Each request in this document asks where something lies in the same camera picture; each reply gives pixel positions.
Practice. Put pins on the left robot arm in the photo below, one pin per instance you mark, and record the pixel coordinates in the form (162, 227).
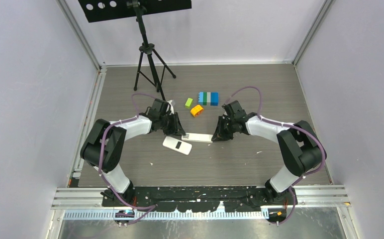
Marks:
(104, 144)

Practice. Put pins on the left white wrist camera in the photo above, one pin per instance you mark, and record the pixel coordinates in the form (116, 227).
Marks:
(170, 109)

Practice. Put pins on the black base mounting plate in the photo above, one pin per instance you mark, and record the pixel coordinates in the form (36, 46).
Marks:
(199, 199)

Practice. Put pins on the black tripod stand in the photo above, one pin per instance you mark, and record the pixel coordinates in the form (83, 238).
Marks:
(148, 49)

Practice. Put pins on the blue green toy block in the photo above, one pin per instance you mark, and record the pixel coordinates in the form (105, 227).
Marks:
(208, 98)

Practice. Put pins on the orange toy brick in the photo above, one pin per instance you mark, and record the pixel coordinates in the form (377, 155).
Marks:
(196, 110)

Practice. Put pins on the black perforated plate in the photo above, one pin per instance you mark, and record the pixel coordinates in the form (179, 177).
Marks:
(103, 10)

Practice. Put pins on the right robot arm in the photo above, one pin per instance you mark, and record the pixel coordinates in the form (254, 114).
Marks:
(301, 150)

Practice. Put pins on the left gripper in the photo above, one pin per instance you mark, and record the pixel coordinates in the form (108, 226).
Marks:
(176, 129)

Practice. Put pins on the white remote with red keypad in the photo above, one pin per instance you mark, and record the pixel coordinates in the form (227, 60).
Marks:
(177, 145)

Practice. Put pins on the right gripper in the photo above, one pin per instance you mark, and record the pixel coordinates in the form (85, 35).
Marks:
(220, 135)

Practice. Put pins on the green toy brick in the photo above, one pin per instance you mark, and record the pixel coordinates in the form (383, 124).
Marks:
(188, 103)

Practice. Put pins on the white air conditioner remote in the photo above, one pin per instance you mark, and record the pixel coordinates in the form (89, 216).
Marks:
(197, 137)

